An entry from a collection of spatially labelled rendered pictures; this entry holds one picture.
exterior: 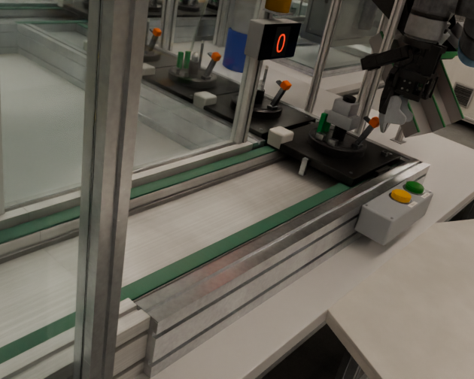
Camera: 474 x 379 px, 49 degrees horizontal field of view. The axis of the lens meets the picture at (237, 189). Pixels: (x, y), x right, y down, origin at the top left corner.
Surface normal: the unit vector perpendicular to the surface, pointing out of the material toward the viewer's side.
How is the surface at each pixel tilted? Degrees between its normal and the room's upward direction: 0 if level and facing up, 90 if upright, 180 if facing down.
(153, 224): 0
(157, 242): 0
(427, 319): 0
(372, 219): 90
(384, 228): 90
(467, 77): 90
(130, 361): 90
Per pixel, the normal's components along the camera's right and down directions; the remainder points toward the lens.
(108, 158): 0.74, 0.43
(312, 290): 0.18, -0.87
